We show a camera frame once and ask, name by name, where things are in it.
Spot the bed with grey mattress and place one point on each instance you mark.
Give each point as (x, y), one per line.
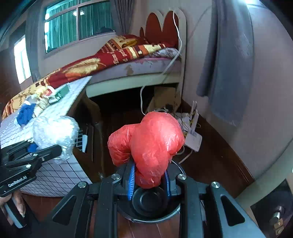
(145, 71)

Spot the wooden table frame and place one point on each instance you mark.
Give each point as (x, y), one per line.
(87, 114)

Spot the checkered white tablecloth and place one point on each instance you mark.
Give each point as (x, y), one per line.
(56, 177)

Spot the red heart-shaped headboard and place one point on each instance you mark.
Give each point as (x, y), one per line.
(169, 29)

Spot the cardboard box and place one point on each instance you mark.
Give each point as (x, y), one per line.
(165, 99)

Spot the black trash bucket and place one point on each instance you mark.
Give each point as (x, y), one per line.
(150, 205)

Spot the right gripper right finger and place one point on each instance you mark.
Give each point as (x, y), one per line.
(166, 181)

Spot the person's left hand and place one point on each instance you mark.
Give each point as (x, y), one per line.
(18, 202)

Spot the blue cloth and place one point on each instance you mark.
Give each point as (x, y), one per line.
(25, 114)

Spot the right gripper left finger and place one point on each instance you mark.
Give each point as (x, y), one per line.
(129, 179)

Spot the grey curtain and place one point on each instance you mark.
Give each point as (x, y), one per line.
(122, 13)

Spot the grey hanging towel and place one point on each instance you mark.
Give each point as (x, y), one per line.
(226, 77)

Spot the red plastic bag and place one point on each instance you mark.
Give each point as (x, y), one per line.
(151, 143)

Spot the clear plastic bag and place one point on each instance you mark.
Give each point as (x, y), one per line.
(62, 131)

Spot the green white carton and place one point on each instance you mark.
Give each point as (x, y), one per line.
(55, 95)

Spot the red yellow patterned blanket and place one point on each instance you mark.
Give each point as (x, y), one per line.
(118, 50)

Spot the window with green curtain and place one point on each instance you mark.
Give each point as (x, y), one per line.
(70, 21)

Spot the white wifi router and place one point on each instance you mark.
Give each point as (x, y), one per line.
(193, 140)

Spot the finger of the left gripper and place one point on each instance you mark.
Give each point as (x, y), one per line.
(40, 156)
(15, 151)

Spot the door handle lock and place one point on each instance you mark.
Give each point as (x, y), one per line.
(276, 220)

